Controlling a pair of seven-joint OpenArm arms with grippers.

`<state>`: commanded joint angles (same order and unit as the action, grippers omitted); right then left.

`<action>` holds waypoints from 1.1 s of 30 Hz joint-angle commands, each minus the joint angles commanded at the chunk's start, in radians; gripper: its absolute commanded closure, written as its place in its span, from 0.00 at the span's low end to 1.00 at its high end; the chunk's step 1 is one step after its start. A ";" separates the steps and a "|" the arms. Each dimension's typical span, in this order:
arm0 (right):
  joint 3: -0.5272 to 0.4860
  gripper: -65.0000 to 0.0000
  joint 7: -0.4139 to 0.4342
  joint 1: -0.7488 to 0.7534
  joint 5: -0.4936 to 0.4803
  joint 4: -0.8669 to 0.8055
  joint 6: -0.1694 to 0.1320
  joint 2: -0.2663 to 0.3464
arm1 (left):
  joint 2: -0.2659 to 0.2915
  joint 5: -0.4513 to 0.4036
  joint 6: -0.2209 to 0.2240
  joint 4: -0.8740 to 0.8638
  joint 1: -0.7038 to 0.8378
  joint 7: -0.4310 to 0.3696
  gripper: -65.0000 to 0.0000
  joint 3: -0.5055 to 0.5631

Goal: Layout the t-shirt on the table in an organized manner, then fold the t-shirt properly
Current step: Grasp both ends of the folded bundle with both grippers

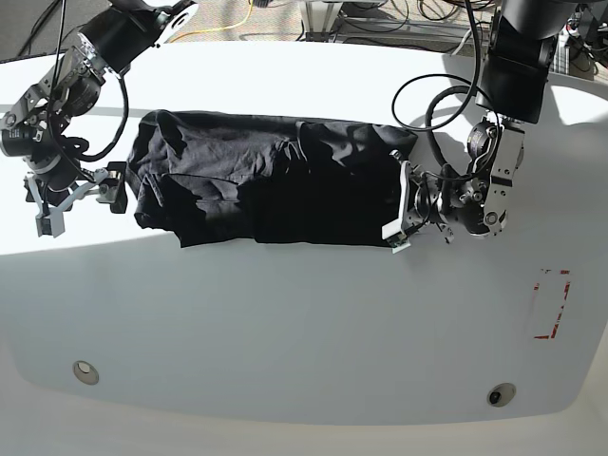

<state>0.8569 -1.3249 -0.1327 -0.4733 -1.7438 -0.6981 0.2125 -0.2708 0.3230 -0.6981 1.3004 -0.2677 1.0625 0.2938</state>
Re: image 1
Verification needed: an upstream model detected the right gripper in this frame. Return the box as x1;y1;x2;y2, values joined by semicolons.
25;161;127;215

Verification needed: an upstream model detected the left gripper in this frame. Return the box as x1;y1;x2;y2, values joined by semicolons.
390;149;454;244

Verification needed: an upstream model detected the black printed t-shirt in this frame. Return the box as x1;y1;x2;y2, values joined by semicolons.
126;110;417;247

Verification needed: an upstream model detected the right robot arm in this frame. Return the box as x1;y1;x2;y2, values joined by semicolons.
1;1;199;236

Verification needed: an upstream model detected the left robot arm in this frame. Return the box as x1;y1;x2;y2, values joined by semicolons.
382;1;577;252

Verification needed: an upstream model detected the red tape rectangle marking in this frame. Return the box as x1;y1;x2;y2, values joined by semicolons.
528;269;573;340

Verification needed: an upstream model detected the left table grommet hole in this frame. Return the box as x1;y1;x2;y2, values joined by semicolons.
72;360;100;386

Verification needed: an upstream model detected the table grommet hole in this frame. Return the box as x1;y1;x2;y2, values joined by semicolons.
72;360;100;386
486;383;517;408

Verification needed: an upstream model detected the right table grommet hole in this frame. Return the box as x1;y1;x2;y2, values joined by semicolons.
486;383;517;408

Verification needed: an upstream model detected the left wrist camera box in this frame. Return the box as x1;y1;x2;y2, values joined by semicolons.
382;219;410;254

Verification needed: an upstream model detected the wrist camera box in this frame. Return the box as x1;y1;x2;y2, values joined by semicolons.
36;212;65;238
382;219;410;254

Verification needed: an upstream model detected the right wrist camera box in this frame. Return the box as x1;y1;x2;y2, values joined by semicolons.
36;212;65;238

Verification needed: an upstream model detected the yellow cable on floor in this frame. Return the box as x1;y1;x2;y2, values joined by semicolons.
170;0;253;44

